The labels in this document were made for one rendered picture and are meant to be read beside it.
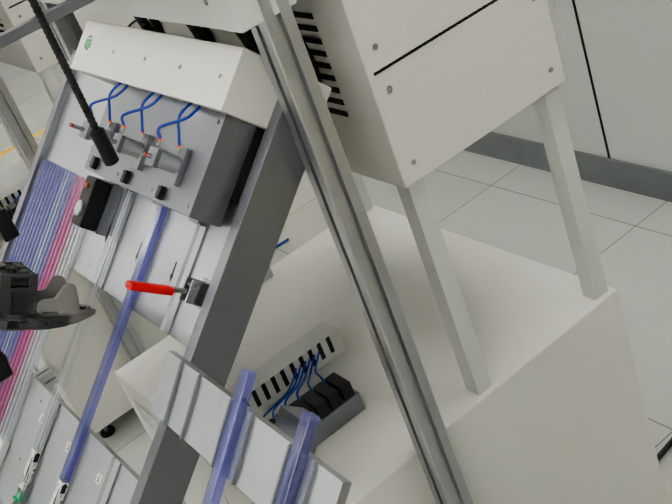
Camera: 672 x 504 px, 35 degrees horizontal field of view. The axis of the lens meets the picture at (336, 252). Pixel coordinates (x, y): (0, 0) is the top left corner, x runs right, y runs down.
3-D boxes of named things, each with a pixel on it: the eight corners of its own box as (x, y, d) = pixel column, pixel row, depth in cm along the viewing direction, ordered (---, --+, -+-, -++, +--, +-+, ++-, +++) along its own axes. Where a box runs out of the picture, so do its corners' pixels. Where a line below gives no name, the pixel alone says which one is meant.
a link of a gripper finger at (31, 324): (72, 318, 149) (9, 319, 144) (71, 329, 149) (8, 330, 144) (62, 309, 152) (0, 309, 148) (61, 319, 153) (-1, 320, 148)
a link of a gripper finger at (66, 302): (105, 285, 151) (40, 285, 147) (101, 325, 153) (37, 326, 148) (97, 280, 154) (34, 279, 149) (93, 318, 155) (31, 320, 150)
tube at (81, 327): (24, 503, 156) (17, 502, 155) (21, 499, 157) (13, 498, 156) (140, 180, 154) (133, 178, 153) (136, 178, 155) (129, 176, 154)
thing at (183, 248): (224, 359, 135) (191, 351, 131) (44, 239, 187) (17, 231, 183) (314, 114, 133) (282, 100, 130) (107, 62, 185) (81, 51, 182)
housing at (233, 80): (310, 147, 134) (219, 110, 126) (147, 98, 173) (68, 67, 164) (332, 88, 134) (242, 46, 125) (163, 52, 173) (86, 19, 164)
